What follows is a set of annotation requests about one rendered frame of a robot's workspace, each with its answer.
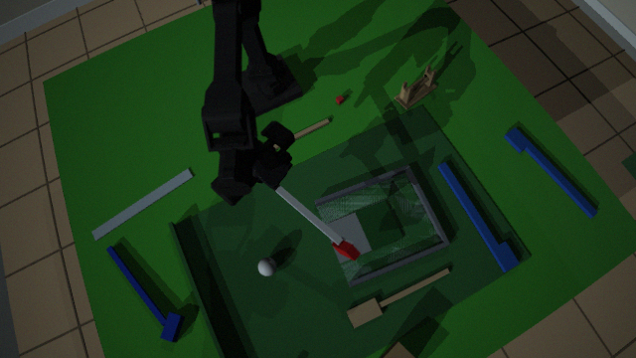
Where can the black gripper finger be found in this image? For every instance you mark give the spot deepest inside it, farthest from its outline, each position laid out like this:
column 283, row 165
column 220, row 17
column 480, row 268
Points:
column 256, row 180

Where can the white golf ball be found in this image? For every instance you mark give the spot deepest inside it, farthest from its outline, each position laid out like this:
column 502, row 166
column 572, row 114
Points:
column 267, row 266

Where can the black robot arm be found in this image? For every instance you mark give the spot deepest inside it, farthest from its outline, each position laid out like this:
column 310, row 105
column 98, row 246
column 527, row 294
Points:
column 228, row 111

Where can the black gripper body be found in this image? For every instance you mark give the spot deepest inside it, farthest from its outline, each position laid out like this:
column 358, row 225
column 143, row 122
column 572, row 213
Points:
column 276, row 134

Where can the brown cube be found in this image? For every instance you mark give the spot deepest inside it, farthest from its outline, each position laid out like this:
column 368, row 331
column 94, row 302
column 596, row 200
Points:
column 396, row 350

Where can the grey flat bar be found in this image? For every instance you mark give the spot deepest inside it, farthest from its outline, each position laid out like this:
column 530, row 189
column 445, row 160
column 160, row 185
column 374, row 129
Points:
column 141, row 204

